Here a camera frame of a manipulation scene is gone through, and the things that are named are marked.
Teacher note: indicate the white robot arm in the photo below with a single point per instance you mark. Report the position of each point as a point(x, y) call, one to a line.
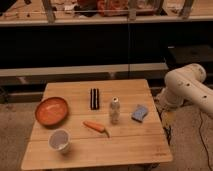
point(186, 83)

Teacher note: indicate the clear plastic bottle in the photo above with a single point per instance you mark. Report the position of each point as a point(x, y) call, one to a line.
point(114, 110)

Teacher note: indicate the long wooden shelf bench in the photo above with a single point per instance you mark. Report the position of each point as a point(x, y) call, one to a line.
point(19, 72)

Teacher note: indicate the wooden table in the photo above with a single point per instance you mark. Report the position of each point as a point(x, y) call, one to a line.
point(130, 142)

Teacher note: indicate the orange carrot toy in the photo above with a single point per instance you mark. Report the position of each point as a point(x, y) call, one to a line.
point(97, 127)

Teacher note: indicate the blue sponge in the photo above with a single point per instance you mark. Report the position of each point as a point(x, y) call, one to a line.
point(140, 113)

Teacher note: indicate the orange bowl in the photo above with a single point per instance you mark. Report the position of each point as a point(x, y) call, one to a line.
point(51, 111)

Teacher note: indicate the white paper cup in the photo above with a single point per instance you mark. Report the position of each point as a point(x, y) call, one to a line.
point(59, 141)

